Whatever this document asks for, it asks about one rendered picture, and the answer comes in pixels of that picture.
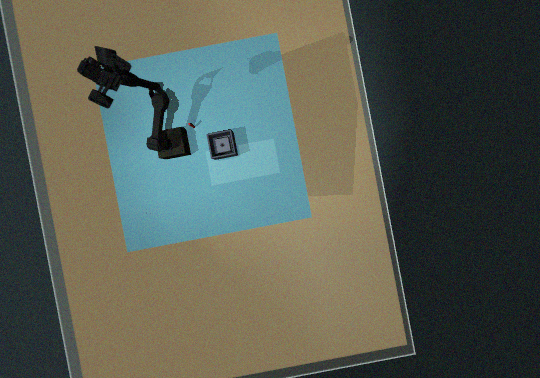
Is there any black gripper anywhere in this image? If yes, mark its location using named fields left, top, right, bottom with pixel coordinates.
left=88, top=53, right=132, bottom=108

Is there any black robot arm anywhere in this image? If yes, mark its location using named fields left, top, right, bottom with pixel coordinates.
left=77, top=46, right=173, bottom=152

